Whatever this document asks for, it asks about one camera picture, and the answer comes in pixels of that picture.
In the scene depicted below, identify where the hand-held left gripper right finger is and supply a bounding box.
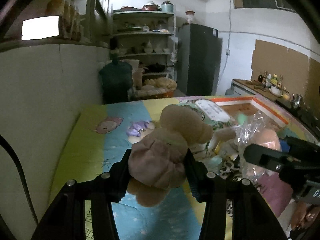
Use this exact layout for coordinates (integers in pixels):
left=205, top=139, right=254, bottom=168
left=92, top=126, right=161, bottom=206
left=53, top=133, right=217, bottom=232
left=184, top=149, right=287, bottom=240

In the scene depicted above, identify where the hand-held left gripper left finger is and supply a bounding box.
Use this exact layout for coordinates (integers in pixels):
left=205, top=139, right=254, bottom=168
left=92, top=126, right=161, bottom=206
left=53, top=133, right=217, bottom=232
left=37, top=149, right=132, bottom=240

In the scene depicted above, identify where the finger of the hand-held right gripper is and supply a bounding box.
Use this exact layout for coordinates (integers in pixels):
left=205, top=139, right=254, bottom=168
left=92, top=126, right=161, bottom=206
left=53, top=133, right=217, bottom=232
left=279, top=136, right=320, bottom=156
left=243, top=144, right=302, bottom=174

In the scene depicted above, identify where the clear plastic bag peach plush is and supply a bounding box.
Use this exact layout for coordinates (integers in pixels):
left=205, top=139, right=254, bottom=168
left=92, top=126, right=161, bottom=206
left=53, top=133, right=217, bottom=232
left=236, top=112, right=283, bottom=180

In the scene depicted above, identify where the beige teddy bear pink outfit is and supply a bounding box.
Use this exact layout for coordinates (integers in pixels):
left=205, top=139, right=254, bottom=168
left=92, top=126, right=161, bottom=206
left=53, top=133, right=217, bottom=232
left=127, top=104, right=213, bottom=207

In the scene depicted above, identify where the orange-edged cardboard box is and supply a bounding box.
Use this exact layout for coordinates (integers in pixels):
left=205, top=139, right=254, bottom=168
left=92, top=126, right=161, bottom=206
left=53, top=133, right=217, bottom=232
left=209, top=96, right=291, bottom=132

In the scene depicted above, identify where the person's right hand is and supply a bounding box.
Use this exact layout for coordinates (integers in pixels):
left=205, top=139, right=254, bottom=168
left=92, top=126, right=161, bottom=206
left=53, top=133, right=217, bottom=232
left=291, top=200, right=320, bottom=231

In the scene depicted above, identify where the black cooktop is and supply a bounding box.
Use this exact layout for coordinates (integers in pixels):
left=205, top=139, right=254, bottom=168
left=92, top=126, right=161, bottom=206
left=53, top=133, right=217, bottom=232
left=275, top=97, right=320, bottom=133

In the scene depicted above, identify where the leopard print cloth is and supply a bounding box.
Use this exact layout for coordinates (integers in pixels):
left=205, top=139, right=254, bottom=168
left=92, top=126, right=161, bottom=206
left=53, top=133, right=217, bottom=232
left=219, top=154, right=242, bottom=181

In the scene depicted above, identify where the colourful printed blanket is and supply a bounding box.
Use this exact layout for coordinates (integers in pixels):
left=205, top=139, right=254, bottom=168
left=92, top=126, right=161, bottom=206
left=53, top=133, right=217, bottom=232
left=49, top=95, right=320, bottom=240

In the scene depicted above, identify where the white bowl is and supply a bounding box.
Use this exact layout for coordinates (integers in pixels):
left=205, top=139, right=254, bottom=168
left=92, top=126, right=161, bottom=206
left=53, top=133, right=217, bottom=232
left=269, top=86, right=284, bottom=97

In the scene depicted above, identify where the group of condiment bottles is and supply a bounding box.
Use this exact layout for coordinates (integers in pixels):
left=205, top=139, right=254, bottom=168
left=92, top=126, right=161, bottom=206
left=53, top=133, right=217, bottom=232
left=257, top=70, right=291, bottom=94

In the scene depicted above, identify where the white printed paper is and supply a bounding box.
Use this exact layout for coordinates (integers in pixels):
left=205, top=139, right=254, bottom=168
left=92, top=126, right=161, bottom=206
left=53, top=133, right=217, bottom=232
left=194, top=99, right=232, bottom=122

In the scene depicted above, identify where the wooden kitchen counter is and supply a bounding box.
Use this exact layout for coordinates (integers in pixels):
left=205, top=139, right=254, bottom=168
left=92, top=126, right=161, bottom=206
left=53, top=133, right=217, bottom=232
left=231, top=78, right=320, bottom=133

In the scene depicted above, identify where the blue-green water jug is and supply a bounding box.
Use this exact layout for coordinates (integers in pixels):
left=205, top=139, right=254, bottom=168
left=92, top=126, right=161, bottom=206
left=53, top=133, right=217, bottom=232
left=98, top=60, right=134, bottom=105

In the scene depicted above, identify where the basket of steamed buns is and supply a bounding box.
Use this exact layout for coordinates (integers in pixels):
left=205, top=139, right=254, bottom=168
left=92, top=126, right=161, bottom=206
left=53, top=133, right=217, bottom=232
left=134, top=77, right=178, bottom=98

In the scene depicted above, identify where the dark grey refrigerator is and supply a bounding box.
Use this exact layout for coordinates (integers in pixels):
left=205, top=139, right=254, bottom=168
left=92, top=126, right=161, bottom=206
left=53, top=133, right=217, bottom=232
left=177, top=23, right=223, bottom=97

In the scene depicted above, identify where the dark water jug pump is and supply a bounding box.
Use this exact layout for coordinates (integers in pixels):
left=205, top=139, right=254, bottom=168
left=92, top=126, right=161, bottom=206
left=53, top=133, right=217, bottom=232
left=109, top=37, right=120, bottom=62

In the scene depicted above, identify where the white metal shelf rack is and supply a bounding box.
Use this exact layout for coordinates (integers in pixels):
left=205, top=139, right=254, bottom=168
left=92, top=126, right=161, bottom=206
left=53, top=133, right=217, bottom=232
left=111, top=11, right=177, bottom=93

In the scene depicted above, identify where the glass jar red lid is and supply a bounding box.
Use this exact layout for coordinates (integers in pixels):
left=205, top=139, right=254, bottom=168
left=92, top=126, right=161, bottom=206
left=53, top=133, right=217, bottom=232
left=185, top=11, right=196, bottom=25

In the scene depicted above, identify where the small lit screen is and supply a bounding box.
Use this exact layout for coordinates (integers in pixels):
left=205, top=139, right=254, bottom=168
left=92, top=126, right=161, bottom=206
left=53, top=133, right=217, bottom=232
left=21, top=16, right=61, bottom=41

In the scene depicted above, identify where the teal enamel pot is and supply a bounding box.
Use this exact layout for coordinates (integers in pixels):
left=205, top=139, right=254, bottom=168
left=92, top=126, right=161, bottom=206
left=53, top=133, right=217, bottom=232
left=161, top=1, right=175, bottom=13

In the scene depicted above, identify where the red pot glass lid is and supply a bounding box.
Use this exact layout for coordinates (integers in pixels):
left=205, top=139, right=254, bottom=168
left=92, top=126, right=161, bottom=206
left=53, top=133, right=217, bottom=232
left=142, top=2, right=161, bottom=11

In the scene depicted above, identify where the brown cardboard wall sheet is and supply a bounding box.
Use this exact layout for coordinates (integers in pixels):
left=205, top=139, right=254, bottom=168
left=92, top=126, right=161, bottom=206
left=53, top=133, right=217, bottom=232
left=251, top=39, right=320, bottom=99

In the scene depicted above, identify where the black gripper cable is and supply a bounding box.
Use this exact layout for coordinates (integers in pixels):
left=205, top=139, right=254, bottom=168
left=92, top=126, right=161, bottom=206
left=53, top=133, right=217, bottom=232
left=0, top=134, right=40, bottom=226

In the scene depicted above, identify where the white wall cable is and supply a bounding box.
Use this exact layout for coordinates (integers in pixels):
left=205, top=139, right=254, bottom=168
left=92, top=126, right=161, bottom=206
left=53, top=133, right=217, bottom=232
left=219, top=0, right=233, bottom=80

